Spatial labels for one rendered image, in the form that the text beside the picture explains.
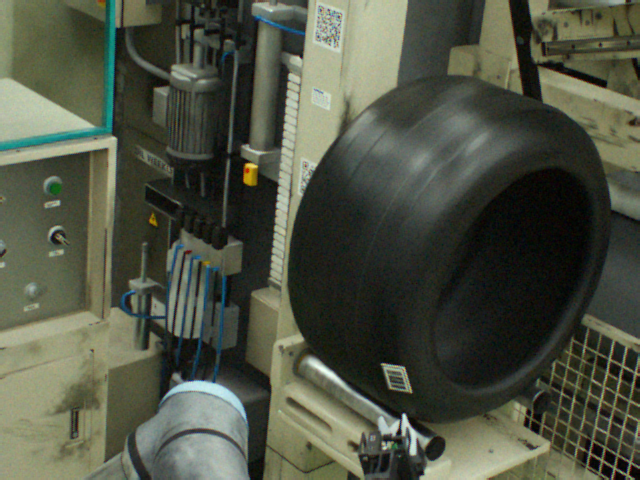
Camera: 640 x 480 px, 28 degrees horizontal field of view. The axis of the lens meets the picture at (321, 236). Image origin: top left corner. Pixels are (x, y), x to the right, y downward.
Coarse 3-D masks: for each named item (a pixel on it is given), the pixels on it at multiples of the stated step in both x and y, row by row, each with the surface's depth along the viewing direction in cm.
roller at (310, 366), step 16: (304, 368) 233; (320, 368) 231; (320, 384) 230; (336, 384) 227; (352, 384) 226; (352, 400) 224; (368, 400) 222; (368, 416) 222; (384, 416) 219; (400, 416) 218; (416, 432) 214; (432, 432) 214; (432, 448) 212
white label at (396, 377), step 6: (384, 366) 201; (390, 366) 200; (396, 366) 199; (384, 372) 202; (390, 372) 201; (396, 372) 200; (402, 372) 200; (390, 378) 202; (396, 378) 201; (402, 378) 201; (390, 384) 203; (396, 384) 203; (402, 384) 202; (408, 384) 201; (396, 390) 204; (402, 390) 203; (408, 390) 202
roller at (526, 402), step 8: (528, 392) 231; (536, 392) 231; (544, 392) 230; (520, 400) 232; (528, 400) 231; (536, 400) 230; (544, 400) 231; (528, 408) 232; (536, 408) 230; (544, 408) 231
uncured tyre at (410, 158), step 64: (384, 128) 204; (448, 128) 199; (512, 128) 200; (576, 128) 211; (320, 192) 205; (384, 192) 197; (448, 192) 193; (512, 192) 243; (576, 192) 231; (320, 256) 203; (384, 256) 194; (448, 256) 196; (512, 256) 245; (576, 256) 235; (320, 320) 208; (384, 320) 197; (448, 320) 245; (512, 320) 240; (576, 320) 228; (384, 384) 204; (448, 384) 208; (512, 384) 221
